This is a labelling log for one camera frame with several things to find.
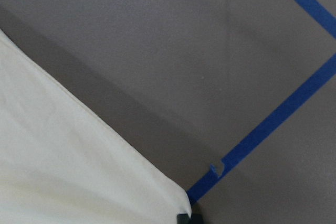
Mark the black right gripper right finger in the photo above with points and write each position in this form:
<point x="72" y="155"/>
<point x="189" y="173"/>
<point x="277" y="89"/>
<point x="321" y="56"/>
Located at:
<point x="196" y="219"/>

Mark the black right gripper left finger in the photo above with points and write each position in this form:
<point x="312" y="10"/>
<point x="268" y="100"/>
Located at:
<point x="182" y="219"/>

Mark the cream long-sleeve printed shirt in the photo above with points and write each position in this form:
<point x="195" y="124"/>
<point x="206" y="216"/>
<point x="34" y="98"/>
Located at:
<point x="61" y="163"/>

